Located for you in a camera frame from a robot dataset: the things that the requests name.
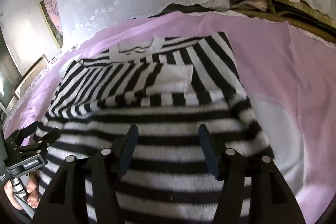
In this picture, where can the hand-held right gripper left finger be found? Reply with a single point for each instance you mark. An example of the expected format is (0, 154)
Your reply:
(130, 145)

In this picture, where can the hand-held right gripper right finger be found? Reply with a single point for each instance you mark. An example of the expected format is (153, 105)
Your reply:
(210, 153)

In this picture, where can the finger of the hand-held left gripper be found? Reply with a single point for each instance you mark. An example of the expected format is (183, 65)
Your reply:
(27, 132)
(48, 137)

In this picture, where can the person's left hand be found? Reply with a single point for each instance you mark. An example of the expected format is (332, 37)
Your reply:
(32, 187)

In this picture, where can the woven straw mat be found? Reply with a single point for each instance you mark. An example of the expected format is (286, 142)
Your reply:
(302, 19)

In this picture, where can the black white striped sweater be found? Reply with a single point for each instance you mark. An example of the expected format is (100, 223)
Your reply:
(168, 108)

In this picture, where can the pink bed sheet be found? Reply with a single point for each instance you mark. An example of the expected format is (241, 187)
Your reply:
(275, 69)

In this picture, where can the pile of pale clothes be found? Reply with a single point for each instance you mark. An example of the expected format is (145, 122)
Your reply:
(236, 3)

